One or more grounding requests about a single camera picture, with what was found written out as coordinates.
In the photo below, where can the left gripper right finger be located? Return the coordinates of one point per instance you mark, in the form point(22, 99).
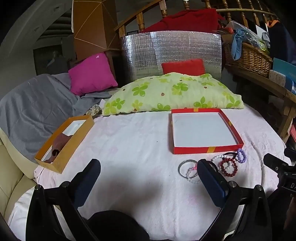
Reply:
point(215, 184)

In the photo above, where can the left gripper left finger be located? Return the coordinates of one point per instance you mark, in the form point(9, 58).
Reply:
point(84, 182)

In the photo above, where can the silver bangle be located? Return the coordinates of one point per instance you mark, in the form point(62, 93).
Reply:
point(188, 169)

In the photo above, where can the brown cloth in box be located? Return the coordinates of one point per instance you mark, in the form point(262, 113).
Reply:
point(58, 144)

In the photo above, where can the orange cardboard box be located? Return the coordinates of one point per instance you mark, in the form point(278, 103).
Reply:
point(78, 127)

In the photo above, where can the red shallow box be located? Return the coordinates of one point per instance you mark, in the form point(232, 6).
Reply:
point(203, 130)

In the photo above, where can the cream leather cushion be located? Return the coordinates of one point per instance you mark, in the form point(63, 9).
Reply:
point(17, 176)

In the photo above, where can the wooden shelf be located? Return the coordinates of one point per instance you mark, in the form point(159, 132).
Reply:
point(288, 110)

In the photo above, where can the grey blanket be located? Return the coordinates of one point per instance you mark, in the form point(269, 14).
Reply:
point(32, 111)

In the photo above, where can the blue box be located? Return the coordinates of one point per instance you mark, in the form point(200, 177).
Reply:
point(283, 74)

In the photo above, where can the green floral pillow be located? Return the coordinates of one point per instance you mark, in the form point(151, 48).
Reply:
point(172, 91)

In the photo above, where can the magenta pillow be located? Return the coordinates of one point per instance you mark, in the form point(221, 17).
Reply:
point(92, 75)

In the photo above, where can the wicker basket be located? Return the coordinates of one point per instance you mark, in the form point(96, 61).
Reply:
point(252, 59)

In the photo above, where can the red cushion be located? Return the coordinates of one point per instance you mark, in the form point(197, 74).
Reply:
point(193, 67)

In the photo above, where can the silver foil insulation sheet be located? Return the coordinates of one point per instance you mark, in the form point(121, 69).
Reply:
point(144, 53)

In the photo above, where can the blue cloth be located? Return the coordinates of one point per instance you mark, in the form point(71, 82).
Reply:
point(239, 37)

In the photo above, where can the brown wooden cabinet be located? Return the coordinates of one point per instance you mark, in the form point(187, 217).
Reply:
point(94, 23)

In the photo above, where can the red blanket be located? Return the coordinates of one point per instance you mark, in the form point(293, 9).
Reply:
point(195, 20)

